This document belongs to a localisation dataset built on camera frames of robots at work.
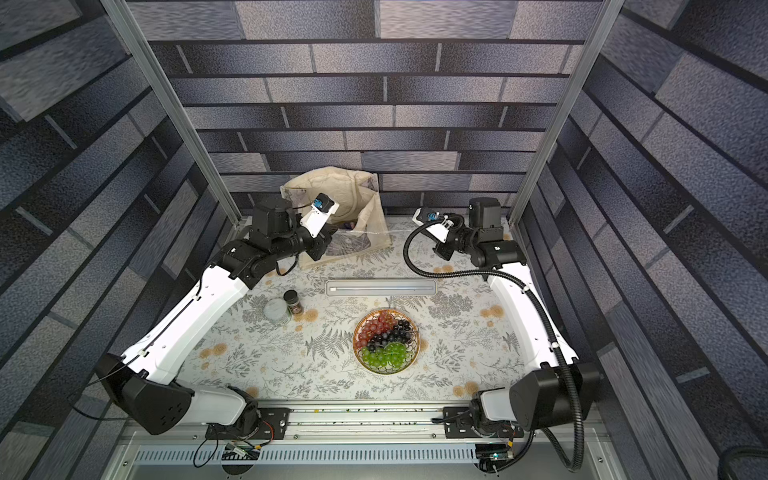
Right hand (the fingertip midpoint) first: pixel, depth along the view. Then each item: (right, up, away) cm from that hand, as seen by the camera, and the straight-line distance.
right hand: (426, 223), depth 76 cm
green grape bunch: (-9, -37, +7) cm, 38 cm away
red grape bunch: (-14, -30, +9) cm, 34 cm away
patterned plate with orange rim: (-3, -36, +9) cm, 37 cm away
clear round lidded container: (-44, -26, +11) cm, 52 cm away
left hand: (-23, 0, -5) cm, 24 cm away
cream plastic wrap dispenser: (-12, -19, +16) cm, 28 cm away
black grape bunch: (-7, -31, +9) cm, 33 cm away
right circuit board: (+15, -57, -6) cm, 59 cm away
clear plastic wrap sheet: (-16, -11, +30) cm, 36 cm away
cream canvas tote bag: (-18, +1, +9) cm, 21 cm away
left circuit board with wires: (-47, -59, -4) cm, 75 cm away
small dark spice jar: (-39, -23, +12) cm, 47 cm away
